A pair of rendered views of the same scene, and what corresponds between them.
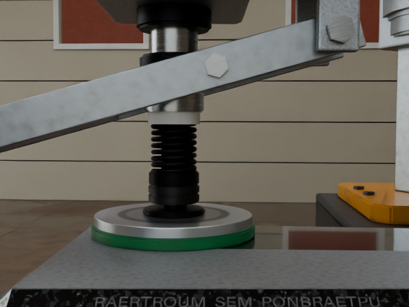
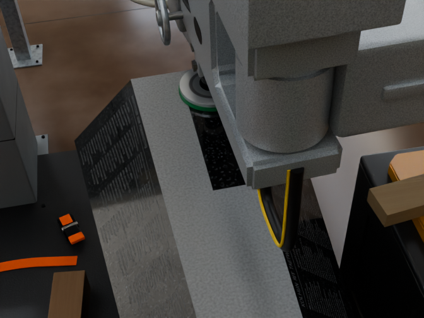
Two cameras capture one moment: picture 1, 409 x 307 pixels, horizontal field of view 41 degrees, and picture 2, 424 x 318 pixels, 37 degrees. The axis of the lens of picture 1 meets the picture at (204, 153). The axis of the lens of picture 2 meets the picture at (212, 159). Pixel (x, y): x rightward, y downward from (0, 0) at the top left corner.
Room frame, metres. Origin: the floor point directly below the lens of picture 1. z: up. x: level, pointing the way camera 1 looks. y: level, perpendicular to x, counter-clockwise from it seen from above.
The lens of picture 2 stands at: (0.38, -1.54, 2.11)
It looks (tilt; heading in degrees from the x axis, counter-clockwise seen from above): 45 degrees down; 78
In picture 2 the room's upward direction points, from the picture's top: 3 degrees counter-clockwise
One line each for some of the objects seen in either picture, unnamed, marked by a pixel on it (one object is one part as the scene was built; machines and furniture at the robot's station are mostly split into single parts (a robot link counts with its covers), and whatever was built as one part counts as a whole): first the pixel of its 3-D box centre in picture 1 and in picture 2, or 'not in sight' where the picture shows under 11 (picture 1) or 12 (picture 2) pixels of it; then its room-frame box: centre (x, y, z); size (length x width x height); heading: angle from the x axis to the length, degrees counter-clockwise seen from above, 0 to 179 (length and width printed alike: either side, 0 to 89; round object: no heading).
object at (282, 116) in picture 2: not in sight; (283, 86); (0.73, -0.62, 1.32); 0.19 x 0.19 x 0.20
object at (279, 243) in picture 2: not in sight; (276, 186); (0.73, -0.62, 1.04); 0.23 x 0.03 x 0.32; 90
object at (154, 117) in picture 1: (173, 111); not in sight; (0.73, 0.04, 0.97); 0.07 x 0.07 x 0.04
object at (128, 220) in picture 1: (173, 217); (212, 84); (0.73, 0.04, 0.82); 0.21 x 0.21 x 0.01
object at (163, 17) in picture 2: not in sight; (175, 15); (0.61, -0.08, 1.18); 0.15 x 0.10 x 0.15; 90
